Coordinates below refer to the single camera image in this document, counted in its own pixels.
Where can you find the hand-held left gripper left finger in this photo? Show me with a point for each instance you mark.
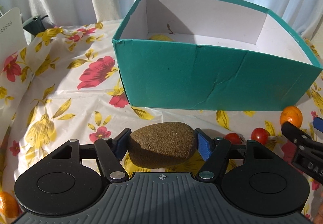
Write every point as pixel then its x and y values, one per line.
pixel 121 144

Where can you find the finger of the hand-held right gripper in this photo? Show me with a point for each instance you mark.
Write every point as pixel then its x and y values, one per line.
pixel 294 133
pixel 319 125

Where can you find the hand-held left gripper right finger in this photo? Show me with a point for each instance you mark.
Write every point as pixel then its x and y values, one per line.
pixel 205 144

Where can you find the brown kiwi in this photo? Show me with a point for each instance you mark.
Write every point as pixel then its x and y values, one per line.
pixel 161 144

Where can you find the teal cardboard box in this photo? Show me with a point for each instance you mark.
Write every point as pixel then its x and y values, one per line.
pixel 201 75

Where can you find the yellow-green apple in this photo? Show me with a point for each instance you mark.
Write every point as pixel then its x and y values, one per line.
pixel 160 37

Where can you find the orange tangerine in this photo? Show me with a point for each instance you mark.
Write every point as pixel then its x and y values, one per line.
pixel 7 205
pixel 291 116

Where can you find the red cherry tomato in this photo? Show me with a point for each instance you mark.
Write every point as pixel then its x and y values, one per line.
pixel 260 135
pixel 232 137

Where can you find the floral tablecloth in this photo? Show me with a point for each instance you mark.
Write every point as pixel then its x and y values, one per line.
pixel 63 103

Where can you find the dark green object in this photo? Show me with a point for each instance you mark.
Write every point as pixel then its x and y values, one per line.
pixel 34 26

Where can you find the white perforated device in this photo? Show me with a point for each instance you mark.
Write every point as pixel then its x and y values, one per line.
pixel 11 28

